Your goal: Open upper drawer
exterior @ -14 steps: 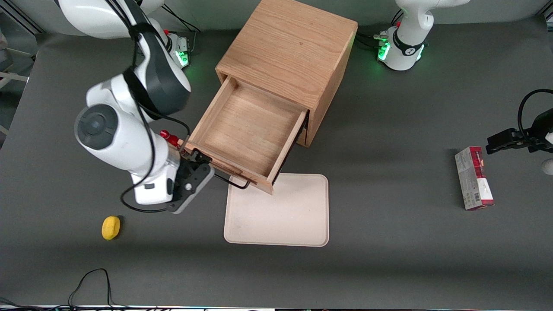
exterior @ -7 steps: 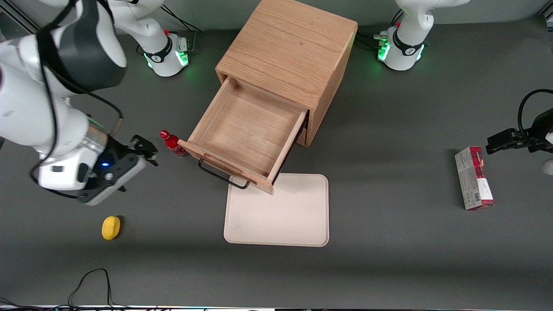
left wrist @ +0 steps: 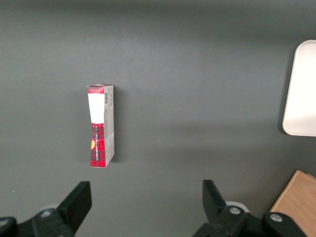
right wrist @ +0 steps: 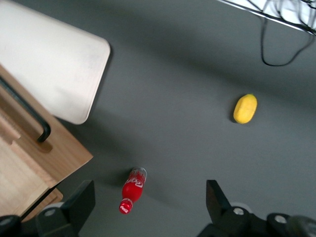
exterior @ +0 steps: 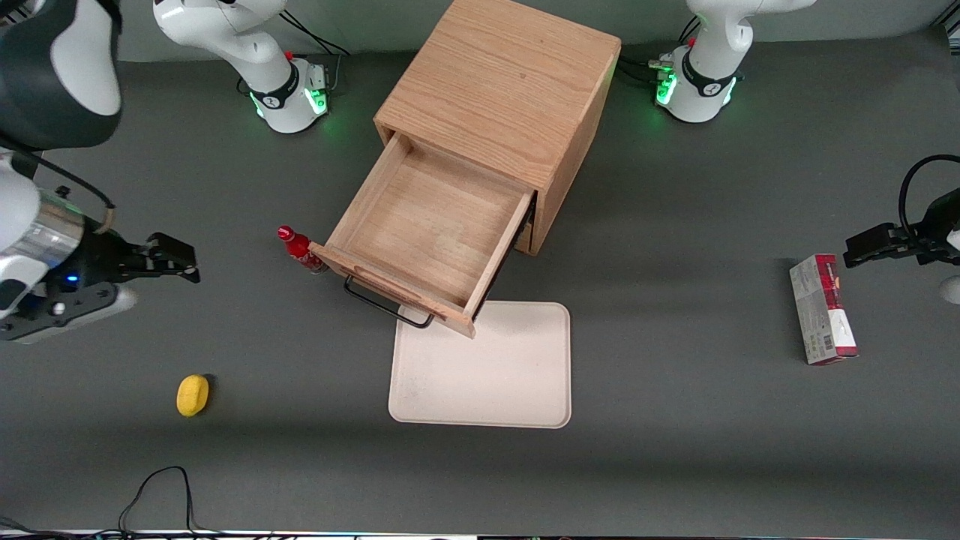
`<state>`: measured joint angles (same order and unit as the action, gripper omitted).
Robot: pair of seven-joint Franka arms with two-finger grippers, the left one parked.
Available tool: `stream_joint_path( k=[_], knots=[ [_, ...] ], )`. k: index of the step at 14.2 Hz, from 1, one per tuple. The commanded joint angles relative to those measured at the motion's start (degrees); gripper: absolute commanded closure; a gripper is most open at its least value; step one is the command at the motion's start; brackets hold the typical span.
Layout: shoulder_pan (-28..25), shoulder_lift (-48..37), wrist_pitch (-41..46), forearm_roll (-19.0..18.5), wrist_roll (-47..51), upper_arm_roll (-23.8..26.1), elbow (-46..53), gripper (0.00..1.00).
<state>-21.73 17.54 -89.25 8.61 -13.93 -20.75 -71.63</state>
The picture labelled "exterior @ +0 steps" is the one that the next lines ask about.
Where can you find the red tartan shortbread box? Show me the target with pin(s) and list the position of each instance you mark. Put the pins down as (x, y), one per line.
(821, 307)

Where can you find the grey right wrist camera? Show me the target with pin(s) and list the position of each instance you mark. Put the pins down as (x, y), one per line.
(75, 315)

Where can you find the wooden drawer cabinet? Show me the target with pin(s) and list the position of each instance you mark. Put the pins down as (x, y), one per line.
(510, 82)

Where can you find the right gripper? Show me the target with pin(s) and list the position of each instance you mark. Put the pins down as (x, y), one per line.
(96, 257)

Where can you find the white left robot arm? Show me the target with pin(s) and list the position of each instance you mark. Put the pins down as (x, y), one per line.
(705, 82)

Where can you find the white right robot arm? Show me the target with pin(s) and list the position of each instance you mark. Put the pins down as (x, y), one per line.
(82, 60)

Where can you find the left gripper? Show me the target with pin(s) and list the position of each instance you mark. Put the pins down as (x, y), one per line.
(932, 229)

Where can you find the red cola bottle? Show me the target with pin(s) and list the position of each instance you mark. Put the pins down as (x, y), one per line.
(296, 244)

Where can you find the yellow lemon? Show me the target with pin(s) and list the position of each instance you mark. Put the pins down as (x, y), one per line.
(193, 395)

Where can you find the cream rectangular tray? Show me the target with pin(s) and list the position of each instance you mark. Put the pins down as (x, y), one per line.
(510, 375)

